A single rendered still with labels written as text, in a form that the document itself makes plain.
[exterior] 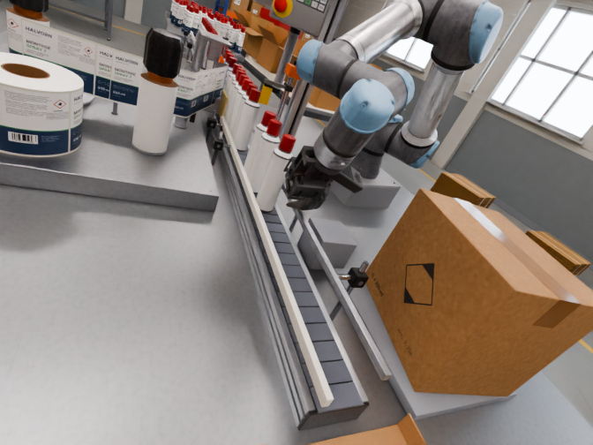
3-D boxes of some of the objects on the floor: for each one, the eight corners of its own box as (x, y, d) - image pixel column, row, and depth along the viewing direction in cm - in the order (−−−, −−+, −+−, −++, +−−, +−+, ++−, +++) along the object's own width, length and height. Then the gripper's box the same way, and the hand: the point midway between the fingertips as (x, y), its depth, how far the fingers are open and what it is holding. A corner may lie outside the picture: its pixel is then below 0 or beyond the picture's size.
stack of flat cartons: (429, 190, 478) (441, 171, 463) (446, 191, 511) (459, 173, 495) (465, 216, 439) (480, 197, 424) (482, 215, 472) (497, 198, 456)
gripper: (302, 132, 62) (269, 189, 80) (310, 173, 58) (273, 223, 76) (341, 138, 65) (302, 192, 83) (351, 177, 62) (307, 224, 79)
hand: (301, 205), depth 79 cm, fingers closed
